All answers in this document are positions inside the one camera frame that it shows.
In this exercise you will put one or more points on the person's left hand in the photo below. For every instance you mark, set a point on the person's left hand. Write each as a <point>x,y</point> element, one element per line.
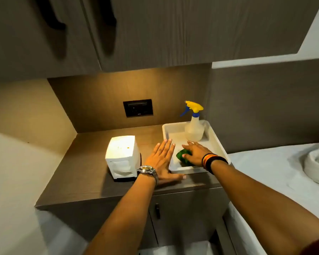
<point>160,164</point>

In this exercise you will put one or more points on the person's right hand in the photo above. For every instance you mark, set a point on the person's right hand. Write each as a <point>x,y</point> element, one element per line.
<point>198,155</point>

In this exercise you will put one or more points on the person's left thumb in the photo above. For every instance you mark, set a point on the person's left thumb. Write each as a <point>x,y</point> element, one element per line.
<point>176,178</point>

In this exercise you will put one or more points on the person's left little finger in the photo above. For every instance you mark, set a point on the person's left little finger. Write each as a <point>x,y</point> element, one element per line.
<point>155,150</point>

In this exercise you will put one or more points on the person's left middle finger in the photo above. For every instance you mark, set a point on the person's left middle finger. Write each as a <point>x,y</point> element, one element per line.
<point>168,148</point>

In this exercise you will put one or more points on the person's right thumb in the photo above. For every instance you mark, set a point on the person's right thumb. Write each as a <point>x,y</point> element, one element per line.
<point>187,156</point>

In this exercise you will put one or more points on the green cleaning cloth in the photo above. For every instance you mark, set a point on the green cleaning cloth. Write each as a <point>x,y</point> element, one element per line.
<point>182,158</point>

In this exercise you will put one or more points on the person's left forearm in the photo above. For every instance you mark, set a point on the person's left forearm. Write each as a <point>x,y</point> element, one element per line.
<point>125,217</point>

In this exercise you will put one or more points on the person's right forearm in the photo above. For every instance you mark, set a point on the person's right forearm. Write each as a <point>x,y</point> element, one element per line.
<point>260,207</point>

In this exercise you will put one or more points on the silver wristwatch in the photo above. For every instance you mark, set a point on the silver wristwatch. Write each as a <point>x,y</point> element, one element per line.
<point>148,171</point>

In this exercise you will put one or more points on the black orange wrist bands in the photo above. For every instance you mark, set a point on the black orange wrist bands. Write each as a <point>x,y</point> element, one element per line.
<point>211,160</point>

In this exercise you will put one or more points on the white plastic tray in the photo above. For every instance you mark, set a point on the white plastic tray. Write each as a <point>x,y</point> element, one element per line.
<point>215,146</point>

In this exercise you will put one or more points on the spray bottle with yellow trigger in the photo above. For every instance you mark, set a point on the spray bottle with yellow trigger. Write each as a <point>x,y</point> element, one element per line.
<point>194,127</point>

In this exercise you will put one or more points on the white tissue box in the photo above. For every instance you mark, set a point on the white tissue box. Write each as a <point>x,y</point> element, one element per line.
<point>121,154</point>

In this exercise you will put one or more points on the grey wooden bedside cabinet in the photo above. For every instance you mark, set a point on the grey wooden bedside cabinet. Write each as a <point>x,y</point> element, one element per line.
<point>90,167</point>

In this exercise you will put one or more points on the bed with white sheet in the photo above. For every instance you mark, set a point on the bed with white sheet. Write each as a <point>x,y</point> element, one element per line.
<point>265,167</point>

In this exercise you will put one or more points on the grey wooden headboard panel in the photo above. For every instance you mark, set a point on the grey wooden headboard panel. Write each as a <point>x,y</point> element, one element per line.
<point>263,103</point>

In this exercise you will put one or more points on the grey wooden overhead cabinet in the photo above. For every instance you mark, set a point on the grey wooden overhead cabinet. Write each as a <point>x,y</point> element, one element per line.
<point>175,31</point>

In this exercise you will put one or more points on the maroon sleeve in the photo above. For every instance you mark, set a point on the maroon sleeve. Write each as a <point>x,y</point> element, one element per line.
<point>317,246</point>

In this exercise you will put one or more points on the black wall socket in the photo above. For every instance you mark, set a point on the black wall socket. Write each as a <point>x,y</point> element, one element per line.
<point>138,108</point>

